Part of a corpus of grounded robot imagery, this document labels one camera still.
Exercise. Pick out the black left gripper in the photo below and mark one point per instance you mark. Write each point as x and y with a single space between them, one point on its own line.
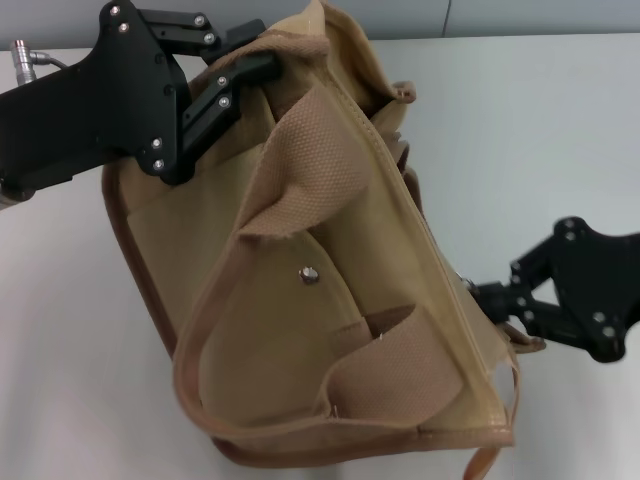
100 110

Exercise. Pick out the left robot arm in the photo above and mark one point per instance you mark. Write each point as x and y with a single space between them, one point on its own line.
12 197

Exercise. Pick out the silver zipper pull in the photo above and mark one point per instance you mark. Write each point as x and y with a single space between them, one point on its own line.
467 281

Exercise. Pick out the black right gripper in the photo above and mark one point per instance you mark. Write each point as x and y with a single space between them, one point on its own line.
605 280

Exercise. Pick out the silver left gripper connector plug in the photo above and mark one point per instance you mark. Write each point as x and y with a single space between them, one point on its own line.
22 52

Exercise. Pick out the khaki canvas food bag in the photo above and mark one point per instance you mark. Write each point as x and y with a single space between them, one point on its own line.
280 325

